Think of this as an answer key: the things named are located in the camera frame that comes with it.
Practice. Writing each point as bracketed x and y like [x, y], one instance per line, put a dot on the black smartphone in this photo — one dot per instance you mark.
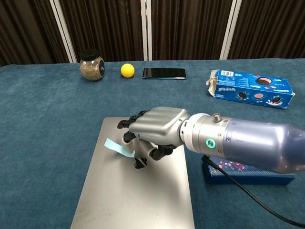
[164, 73]

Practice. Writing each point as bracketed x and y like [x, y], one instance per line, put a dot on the glass jar with black lid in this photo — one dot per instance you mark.
[91, 69]

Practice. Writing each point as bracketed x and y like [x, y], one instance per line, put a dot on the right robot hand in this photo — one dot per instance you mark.
[157, 126]

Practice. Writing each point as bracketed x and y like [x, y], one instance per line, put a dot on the yellow ball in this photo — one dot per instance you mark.
[127, 70]

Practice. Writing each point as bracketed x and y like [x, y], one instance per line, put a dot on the light blue sticky note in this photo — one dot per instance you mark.
[114, 146]

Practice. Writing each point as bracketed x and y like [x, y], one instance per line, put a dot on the silver laptop with apple logo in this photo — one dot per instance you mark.
[133, 195]

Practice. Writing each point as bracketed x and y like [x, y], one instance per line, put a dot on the dark folding screen panel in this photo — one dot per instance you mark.
[190, 28]
[269, 28]
[23, 28]
[102, 28]

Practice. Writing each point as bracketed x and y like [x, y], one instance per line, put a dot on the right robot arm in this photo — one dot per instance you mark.
[250, 140]

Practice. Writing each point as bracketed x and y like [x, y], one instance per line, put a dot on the dark blue floral pencil case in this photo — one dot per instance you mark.
[250, 178]

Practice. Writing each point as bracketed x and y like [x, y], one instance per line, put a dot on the blue Oreo cookie box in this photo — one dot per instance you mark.
[250, 89]

